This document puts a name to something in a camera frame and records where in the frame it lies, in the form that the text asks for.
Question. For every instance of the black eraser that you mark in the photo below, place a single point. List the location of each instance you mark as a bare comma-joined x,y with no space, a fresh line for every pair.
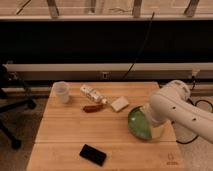
92,154

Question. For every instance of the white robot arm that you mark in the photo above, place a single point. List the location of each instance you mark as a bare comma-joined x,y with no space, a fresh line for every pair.
170,102

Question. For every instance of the white sponge block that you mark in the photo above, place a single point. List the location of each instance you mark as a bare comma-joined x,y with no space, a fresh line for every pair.
119,104

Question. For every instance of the brown red marker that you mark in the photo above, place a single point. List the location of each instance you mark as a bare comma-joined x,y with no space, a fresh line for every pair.
92,108

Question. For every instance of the clear plastic cup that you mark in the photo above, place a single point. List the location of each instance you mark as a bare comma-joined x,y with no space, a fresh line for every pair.
61,90

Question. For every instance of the green bowl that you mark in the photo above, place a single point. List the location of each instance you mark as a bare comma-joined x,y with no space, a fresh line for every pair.
140,126

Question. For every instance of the wall power outlet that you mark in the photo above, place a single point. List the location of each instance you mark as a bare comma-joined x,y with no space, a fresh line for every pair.
105,75

